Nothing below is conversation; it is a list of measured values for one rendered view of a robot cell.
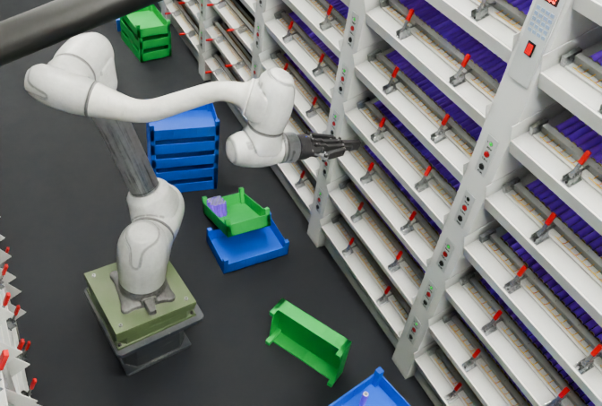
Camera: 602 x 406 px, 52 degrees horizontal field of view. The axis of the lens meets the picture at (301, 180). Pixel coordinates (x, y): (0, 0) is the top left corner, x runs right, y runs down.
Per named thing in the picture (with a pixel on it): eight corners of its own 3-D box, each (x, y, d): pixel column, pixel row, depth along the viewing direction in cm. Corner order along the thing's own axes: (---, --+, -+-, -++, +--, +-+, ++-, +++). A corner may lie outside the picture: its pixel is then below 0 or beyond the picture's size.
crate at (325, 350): (277, 329, 240) (264, 343, 234) (282, 297, 226) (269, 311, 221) (342, 372, 229) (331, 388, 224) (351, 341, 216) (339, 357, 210)
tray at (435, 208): (443, 233, 191) (443, 215, 184) (346, 121, 229) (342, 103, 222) (497, 203, 194) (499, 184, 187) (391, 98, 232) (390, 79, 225)
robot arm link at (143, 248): (110, 290, 202) (107, 244, 188) (128, 250, 216) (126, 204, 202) (159, 299, 202) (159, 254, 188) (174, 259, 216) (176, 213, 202)
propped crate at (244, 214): (203, 212, 282) (201, 196, 279) (244, 202, 290) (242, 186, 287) (227, 237, 257) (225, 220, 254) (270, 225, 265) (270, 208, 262)
